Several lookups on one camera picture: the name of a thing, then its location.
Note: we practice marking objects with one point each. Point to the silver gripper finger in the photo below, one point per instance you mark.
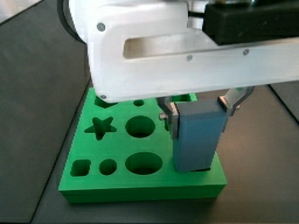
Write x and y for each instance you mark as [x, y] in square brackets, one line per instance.
[170, 115]
[233, 98]

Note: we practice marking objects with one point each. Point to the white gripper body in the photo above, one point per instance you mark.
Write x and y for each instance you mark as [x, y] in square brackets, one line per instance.
[150, 52]

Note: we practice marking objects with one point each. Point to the blue rectangular block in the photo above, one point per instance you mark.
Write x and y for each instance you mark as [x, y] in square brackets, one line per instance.
[201, 126]

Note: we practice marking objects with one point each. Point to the green foam shape board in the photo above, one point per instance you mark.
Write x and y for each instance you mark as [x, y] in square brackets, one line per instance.
[120, 158]

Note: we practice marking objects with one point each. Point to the black camera box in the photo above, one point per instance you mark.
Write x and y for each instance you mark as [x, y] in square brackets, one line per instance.
[234, 23]

